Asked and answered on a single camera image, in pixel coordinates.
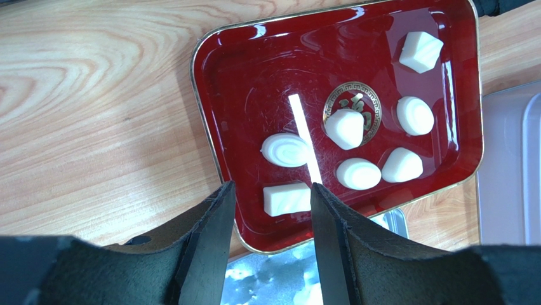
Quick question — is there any red lacquer tray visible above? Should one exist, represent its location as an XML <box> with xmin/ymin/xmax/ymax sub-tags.
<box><xmin>190</xmin><ymin>1</ymin><xmax>484</xmax><ymax>254</ymax></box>

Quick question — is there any white heart chocolate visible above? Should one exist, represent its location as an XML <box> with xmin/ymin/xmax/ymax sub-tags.
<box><xmin>324</xmin><ymin>109</ymin><xmax>364</xmax><ymax>150</ymax></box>
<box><xmin>382</xmin><ymin>147</ymin><xmax>424</xmax><ymax>183</ymax></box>

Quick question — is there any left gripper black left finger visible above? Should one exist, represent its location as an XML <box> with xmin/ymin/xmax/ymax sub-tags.
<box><xmin>107</xmin><ymin>181</ymin><xmax>236</xmax><ymax>304</ymax></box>

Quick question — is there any white rectangular chocolate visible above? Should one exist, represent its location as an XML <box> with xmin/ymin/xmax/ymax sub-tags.
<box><xmin>399</xmin><ymin>31</ymin><xmax>444</xmax><ymax>74</ymax></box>
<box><xmin>263</xmin><ymin>182</ymin><xmax>311</xmax><ymax>217</ymax></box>

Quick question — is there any pink metal tin box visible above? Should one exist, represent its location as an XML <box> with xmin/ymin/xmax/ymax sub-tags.
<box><xmin>477</xmin><ymin>81</ymin><xmax>540</xmax><ymax>245</ymax></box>

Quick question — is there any black cloth placemat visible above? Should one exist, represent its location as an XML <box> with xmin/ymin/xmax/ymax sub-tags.
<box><xmin>472</xmin><ymin>0</ymin><xmax>533</xmax><ymax>17</ymax></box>

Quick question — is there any silver tin lid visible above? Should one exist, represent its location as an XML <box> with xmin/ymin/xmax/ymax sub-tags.
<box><xmin>220</xmin><ymin>207</ymin><xmax>410</xmax><ymax>305</ymax></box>

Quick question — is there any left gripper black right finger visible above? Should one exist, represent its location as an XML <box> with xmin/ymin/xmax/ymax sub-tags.
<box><xmin>311</xmin><ymin>183</ymin><xmax>445</xmax><ymax>304</ymax></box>

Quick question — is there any white oval chocolate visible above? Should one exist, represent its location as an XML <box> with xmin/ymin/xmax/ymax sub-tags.
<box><xmin>336</xmin><ymin>158</ymin><xmax>382</xmax><ymax>191</ymax></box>
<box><xmin>260</xmin><ymin>133</ymin><xmax>309</xmax><ymax>168</ymax></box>
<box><xmin>396</xmin><ymin>97</ymin><xmax>434</xmax><ymax>136</ymax></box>

